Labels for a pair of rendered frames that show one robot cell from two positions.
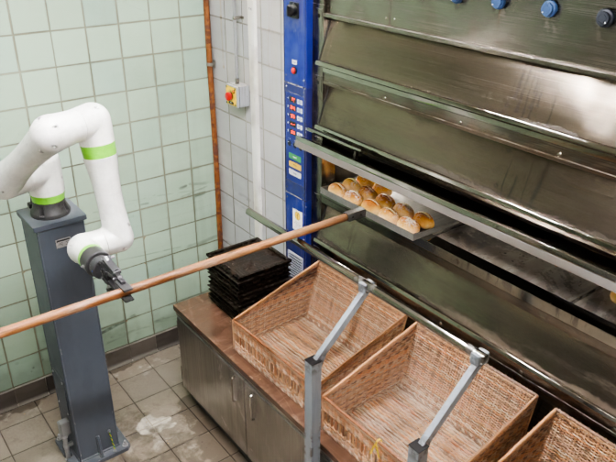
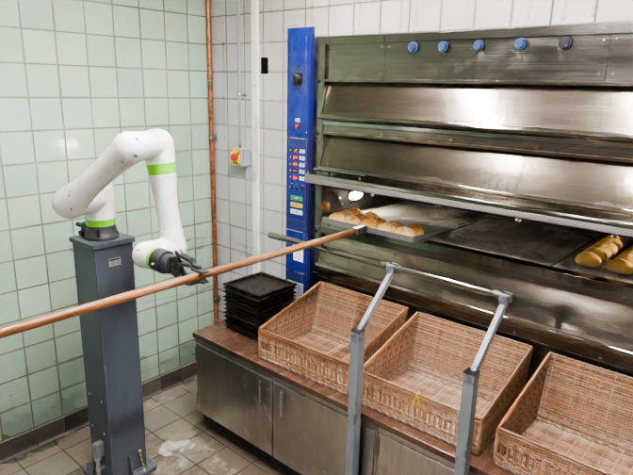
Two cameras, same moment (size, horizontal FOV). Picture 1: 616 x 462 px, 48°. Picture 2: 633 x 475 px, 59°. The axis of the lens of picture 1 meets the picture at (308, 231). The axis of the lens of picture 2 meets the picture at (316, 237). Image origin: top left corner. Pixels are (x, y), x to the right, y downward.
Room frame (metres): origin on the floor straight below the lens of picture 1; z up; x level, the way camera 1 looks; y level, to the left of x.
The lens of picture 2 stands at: (-0.14, 0.56, 1.87)
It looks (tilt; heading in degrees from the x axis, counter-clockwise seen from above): 15 degrees down; 348
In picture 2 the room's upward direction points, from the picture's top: 1 degrees clockwise
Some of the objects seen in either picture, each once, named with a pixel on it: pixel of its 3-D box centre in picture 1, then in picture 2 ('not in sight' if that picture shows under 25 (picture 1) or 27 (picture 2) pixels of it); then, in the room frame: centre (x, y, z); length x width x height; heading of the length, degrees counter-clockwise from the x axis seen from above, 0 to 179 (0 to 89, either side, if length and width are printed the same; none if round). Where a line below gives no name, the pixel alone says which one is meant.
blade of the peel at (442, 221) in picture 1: (396, 201); (385, 222); (2.55, -0.36, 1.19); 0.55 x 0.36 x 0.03; 37
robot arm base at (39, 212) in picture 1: (44, 200); (95, 228); (2.46, 1.04, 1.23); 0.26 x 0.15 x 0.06; 38
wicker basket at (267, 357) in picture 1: (317, 331); (332, 332); (2.31, -0.04, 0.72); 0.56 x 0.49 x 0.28; 39
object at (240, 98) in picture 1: (236, 94); (239, 156); (3.18, 0.34, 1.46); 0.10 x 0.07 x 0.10; 37
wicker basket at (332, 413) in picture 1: (424, 412); (444, 374); (1.83, -0.41, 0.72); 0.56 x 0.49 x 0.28; 39
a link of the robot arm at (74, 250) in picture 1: (87, 249); (150, 254); (2.11, 0.77, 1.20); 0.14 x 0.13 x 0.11; 37
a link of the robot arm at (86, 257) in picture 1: (97, 261); (164, 260); (2.03, 0.71, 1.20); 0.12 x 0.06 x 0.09; 127
